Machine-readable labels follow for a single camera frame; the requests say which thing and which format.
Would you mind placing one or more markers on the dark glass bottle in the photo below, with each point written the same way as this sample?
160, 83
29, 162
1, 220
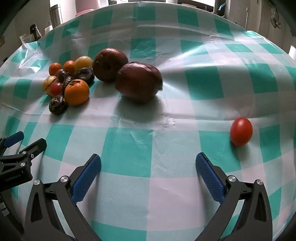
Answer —
35, 32

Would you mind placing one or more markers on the pointed dark red fruit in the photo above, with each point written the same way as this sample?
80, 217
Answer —
138, 82

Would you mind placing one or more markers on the white red packet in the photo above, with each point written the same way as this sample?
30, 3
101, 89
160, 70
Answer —
25, 38

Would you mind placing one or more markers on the large orange mandarin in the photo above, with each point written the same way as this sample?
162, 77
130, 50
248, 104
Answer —
76, 92

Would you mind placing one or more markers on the stainless steel thermos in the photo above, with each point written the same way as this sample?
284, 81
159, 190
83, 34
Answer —
56, 15

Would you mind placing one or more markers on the small white jar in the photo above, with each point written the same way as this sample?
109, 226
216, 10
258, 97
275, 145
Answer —
48, 28

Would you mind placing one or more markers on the teal white checkered tablecloth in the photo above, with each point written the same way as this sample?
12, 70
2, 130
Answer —
161, 139

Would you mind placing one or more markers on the large red tomato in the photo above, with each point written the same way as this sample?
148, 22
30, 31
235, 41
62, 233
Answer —
241, 131

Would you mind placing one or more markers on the round dark red fruit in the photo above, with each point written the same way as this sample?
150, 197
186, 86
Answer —
110, 64

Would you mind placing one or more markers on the pale yellow cracked fruit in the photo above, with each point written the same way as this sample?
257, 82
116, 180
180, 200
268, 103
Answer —
49, 83

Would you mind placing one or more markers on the yellow-green round fruit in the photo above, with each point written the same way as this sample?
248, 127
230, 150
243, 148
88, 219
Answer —
83, 63

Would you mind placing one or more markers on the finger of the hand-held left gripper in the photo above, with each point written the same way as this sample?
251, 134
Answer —
13, 138
34, 147

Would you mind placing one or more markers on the pink container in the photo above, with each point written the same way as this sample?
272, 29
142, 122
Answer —
84, 5

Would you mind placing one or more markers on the small red cherry tomato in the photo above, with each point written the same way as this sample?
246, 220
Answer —
56, 89

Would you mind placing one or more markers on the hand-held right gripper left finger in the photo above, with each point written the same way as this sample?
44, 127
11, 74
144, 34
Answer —
85, 178

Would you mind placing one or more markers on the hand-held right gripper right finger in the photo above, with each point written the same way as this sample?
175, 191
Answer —
209, 177

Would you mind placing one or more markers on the metal wall hook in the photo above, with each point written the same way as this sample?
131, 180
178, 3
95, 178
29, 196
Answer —
275, 22

